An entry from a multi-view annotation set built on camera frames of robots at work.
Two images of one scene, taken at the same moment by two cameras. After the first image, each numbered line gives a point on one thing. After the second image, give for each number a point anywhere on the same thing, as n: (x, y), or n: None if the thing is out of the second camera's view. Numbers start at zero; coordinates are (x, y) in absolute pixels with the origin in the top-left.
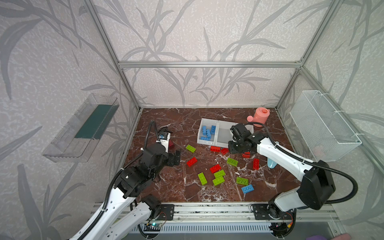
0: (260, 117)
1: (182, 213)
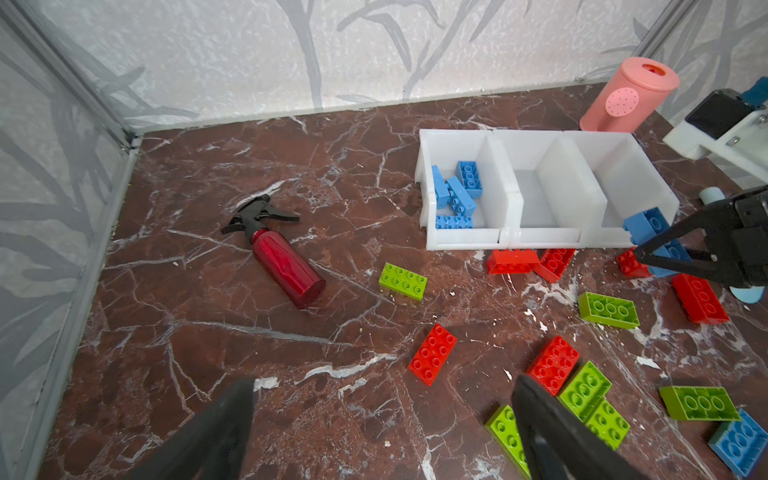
0: (630, 96)
1: None
